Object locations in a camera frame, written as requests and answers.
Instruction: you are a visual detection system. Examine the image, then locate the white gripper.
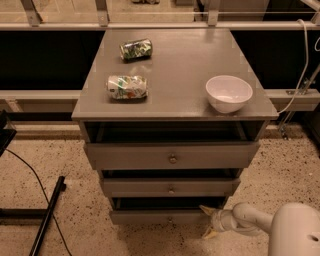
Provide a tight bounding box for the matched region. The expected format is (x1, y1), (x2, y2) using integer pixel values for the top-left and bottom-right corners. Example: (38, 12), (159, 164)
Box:
(199, 205), (237, 240)

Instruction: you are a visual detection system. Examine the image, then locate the grey bottom drawer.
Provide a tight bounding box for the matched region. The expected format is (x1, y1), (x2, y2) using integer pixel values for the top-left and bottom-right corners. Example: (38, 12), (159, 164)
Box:
(110, 197), (226, 225)

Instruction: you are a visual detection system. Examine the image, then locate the grey drawer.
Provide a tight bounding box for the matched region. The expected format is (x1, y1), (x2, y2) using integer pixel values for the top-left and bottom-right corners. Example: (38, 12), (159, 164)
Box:
(110, 197), (226, 225)
(101, 178), (240, 198)
(85, 142), (259, 170)

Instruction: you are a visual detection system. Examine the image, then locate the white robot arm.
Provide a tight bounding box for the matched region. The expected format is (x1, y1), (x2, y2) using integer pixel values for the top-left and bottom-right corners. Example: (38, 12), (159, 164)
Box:
(200, 203), (320, 256)

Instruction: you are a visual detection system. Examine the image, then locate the grey top drawer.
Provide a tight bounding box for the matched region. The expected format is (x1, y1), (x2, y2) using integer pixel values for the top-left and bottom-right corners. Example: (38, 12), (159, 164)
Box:
(85, 142), (259, 170)

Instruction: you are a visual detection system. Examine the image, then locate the grey middle drawer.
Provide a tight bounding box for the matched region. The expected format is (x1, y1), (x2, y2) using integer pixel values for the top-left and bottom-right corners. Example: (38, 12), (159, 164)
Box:
(101, 178), (240, 198)

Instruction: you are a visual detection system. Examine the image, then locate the grey drawer cabinet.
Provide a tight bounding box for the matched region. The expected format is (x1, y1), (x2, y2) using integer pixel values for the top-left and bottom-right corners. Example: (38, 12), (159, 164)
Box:
(71, 28), (279, 221)

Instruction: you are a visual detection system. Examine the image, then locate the white bowl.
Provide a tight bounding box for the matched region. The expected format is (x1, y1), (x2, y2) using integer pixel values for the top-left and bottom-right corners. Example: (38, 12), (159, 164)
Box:
(205, 75), (253, 114)

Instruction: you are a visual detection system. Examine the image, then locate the white green crushed can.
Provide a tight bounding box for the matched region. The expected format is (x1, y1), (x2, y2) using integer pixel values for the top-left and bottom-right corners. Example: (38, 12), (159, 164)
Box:
(106, 75), (148, 100)

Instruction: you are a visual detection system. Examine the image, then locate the black stand leg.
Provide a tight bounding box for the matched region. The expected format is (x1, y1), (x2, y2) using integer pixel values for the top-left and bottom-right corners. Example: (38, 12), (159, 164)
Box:
(0, 176), (66, 256)

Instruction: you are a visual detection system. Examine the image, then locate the dark green crushed can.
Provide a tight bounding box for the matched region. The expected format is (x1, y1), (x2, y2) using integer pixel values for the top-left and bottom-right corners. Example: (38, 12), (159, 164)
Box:
(119, 38), (153, 61)

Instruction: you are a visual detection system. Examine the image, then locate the black device at left edge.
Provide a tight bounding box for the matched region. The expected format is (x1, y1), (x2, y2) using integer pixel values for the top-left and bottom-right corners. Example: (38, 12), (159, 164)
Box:
(0, 110), (17, 156)

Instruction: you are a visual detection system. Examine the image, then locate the white hanging cable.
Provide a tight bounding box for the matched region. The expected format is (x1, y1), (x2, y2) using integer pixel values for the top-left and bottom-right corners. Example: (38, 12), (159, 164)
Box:
(277, 18), (310, 115)

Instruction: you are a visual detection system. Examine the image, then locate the black floor cable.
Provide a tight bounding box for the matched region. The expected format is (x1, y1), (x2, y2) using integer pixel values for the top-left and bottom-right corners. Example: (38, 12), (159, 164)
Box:
(4, 148), (73, 256)

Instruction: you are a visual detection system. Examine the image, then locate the metal railing frame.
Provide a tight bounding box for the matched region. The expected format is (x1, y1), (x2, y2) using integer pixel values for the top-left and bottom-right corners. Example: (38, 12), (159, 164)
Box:
(0, 0), (320, 30)

